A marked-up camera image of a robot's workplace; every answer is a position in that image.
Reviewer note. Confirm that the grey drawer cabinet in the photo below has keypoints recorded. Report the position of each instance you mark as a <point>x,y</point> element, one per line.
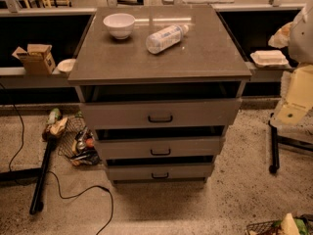
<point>204,65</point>

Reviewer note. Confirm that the small white dish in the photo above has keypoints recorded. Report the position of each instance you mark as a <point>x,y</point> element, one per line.
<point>66,65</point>

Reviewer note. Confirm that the brown bread on floor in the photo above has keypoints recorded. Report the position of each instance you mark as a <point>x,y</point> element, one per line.
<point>54,130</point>

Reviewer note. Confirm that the black right table leg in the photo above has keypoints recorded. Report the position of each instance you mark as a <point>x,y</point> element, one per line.
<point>276,140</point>

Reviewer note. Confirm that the white foam food container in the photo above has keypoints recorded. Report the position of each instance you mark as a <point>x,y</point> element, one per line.
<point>269,58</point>

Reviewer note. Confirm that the open cardboard box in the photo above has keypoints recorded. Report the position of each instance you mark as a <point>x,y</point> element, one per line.
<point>37,59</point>

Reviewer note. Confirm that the grey drawer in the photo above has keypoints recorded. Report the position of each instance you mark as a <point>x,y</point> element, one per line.
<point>153,114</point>
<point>160,171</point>
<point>159,147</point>

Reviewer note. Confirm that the green bottle on floor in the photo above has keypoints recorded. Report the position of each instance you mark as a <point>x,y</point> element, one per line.
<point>54,116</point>

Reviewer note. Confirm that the clear plastic bottle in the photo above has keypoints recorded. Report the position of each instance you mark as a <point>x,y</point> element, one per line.
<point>165,38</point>

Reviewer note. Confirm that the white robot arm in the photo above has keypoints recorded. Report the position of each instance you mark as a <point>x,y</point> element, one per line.
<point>297,85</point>

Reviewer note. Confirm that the wire basket with utensils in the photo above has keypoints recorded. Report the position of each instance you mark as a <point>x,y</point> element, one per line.
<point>77,143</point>

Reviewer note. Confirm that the wire basket with food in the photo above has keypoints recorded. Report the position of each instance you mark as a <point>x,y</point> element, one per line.
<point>289,225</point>

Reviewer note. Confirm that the white bowl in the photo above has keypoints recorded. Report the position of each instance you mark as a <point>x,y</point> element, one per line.
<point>119,25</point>

